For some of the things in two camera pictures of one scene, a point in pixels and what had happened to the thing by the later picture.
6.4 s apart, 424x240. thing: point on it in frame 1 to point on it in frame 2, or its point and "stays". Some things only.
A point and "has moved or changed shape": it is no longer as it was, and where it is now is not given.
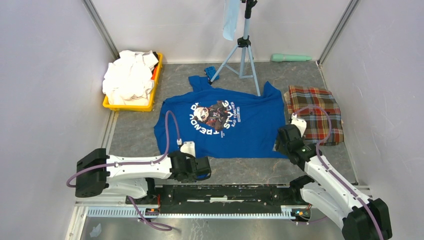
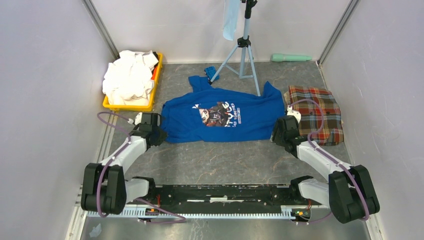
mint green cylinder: x=283 y=57 stays
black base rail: x=220 y=196 stays
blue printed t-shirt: x=221 y=122 has moved or changed shape
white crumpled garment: x=127 y=80 stays
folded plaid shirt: x=321 y=112 stays
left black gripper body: x=191 y=179 to x=160 y=135
